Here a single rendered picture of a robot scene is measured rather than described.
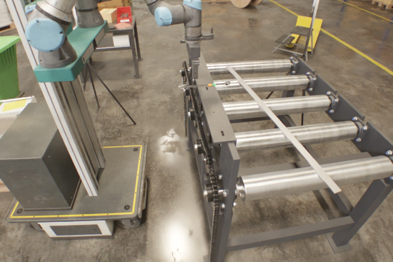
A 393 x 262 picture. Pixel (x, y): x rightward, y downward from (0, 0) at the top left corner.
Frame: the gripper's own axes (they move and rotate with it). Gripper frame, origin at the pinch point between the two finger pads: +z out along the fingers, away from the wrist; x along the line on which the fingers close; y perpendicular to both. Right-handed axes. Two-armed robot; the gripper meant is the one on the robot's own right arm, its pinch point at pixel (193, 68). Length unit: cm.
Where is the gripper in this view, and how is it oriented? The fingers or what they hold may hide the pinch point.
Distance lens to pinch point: 117.6
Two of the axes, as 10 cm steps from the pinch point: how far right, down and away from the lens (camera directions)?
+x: 1.4, 6.0, -7.9
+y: -9.9, 0.9, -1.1
